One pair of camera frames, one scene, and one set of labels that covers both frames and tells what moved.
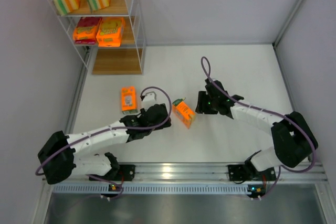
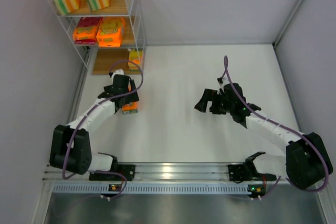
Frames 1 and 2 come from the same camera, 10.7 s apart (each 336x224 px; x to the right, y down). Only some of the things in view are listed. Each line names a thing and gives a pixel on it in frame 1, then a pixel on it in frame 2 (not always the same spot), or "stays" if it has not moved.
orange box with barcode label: (183, 112) → (135, 55)
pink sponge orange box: (86, 31) stays
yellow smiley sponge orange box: (110, 32) stays
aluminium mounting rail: (318, 171) stays
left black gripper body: (163, 118) → (128, 96)
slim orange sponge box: (128, 101) stays
